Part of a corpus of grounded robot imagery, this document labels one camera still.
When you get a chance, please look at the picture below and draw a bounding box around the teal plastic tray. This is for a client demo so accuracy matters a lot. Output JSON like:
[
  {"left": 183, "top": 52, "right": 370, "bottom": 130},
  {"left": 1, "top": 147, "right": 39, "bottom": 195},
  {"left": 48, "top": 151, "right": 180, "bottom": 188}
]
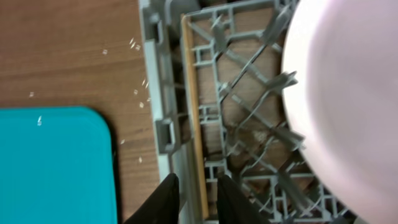
[{"left": 1, "top": 107, "right": 118, "bottom": 223}]

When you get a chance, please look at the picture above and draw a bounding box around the large pink plate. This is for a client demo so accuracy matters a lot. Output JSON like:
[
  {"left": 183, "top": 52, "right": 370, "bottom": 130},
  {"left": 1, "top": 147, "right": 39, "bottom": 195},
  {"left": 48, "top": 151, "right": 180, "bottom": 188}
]
[{"left": 282, "top": 0, "right": 397, "bottom": 223}]

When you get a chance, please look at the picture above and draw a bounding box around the wooden chopstick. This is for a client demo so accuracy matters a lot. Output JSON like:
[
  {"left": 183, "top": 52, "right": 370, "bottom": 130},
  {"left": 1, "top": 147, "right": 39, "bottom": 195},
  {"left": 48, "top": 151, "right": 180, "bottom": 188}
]
[{"left": 181, "top": 14, "right": 209, "bottom": 220}]

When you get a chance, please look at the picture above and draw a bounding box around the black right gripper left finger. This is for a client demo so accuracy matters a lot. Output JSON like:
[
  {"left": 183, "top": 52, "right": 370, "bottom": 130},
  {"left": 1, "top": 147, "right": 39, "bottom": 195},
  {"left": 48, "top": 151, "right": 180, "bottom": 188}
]
[{"left": 124, "top": 173, "right": 180, "bottom": 224}]

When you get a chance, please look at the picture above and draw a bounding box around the grey dishwasher rack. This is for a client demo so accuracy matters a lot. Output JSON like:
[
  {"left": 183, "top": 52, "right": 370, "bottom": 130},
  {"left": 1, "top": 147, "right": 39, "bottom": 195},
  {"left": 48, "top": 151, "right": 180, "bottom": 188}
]
[{"left": 139, "top": 0, "right": 356, "bottom": 223}]

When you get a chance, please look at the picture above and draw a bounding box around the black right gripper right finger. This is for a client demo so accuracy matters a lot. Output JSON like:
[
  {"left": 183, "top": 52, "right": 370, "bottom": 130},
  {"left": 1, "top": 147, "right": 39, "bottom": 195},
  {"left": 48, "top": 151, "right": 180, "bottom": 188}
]
[{"left": 217, "top": 175, "right": 270, "bottom": 224}]

